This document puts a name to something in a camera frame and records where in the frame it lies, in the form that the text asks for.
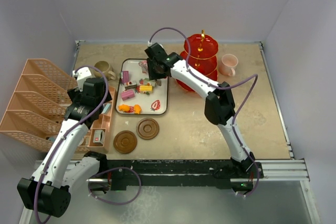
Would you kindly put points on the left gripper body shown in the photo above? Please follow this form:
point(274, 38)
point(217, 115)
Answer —
point(75, 93)

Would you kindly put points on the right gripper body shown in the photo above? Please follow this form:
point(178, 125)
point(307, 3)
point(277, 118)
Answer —
point(154, 73)

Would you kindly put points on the salmon pink cake slice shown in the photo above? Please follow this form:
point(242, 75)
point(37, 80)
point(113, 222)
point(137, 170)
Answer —
point(144, 66)

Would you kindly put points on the green cake slice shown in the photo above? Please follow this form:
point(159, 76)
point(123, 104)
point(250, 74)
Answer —
point(148, 82)

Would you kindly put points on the purple cake slice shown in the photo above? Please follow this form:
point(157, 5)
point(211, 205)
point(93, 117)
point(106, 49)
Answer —
point(124, 76)

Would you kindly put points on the metal tongs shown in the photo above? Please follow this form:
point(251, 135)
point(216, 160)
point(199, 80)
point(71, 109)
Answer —
point(158, 82)

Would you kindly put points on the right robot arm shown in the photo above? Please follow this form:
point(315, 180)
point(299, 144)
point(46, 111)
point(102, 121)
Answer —
point(219, 102)

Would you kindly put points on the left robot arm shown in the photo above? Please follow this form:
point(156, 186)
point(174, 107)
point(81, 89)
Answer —
point(48, 190)

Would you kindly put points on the beige ceramic mug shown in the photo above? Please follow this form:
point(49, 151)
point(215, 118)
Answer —
point(106, 70)

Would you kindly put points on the yellow cake slice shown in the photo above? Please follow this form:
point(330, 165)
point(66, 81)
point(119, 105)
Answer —
point(145, 89)

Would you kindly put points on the chocolate cake slice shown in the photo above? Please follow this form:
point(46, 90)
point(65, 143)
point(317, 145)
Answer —
point(130, 85)

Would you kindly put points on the orange fish cake left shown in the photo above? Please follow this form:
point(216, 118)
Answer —
point(124, 108)

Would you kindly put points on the orange fish cake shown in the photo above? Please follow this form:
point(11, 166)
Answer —
point(136, 109)
point(124, 108)

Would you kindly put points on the white strawberry tray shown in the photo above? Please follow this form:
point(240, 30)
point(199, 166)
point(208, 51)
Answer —
point(154, 104)

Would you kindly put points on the small grey box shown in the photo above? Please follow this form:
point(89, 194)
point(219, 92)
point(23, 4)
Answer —
point(98, 136)

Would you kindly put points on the red three-tier cake stand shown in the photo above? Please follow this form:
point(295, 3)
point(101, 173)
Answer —
point(203, 54)

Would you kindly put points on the orange fish cake right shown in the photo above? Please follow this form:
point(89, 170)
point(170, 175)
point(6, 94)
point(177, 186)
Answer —
point(136, 109)

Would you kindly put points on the pink desk organizer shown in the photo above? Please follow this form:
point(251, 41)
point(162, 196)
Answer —
point(38, 104)

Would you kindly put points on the brown wooden coaster left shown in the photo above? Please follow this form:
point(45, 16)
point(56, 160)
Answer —
point(125, 142)

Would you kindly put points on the brown wooden coaster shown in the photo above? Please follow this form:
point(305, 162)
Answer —
point(125, 142)
point(147, 128)

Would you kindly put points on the brown wooden coaster right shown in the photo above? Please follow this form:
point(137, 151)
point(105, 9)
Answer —
point(147, 128)

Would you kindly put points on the pink mug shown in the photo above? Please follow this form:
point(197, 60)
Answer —
point(228, 64)

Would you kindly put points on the black base frame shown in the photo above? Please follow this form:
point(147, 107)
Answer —
point(218, 173)

